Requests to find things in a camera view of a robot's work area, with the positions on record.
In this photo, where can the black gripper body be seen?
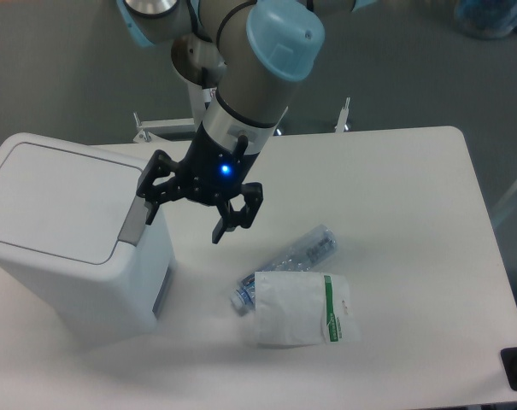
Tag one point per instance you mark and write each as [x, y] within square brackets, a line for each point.
[212, 173]

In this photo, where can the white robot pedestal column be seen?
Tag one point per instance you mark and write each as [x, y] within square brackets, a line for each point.
[198, 77]

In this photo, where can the clear plastic water bottle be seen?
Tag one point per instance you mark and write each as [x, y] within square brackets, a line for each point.
[306, 253]

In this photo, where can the white green plastic pouch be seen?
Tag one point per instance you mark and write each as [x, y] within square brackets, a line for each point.
[294, 309]

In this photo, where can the white push-lid trash can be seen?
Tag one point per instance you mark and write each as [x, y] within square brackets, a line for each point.
[75, 233]

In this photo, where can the blue plastic bag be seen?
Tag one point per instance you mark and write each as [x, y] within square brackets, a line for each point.
[486, 20]

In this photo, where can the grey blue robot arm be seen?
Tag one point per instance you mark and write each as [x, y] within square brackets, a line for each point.
[255, 54]

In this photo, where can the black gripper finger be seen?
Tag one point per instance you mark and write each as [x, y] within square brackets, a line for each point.
[230, 218]
[162, 180]

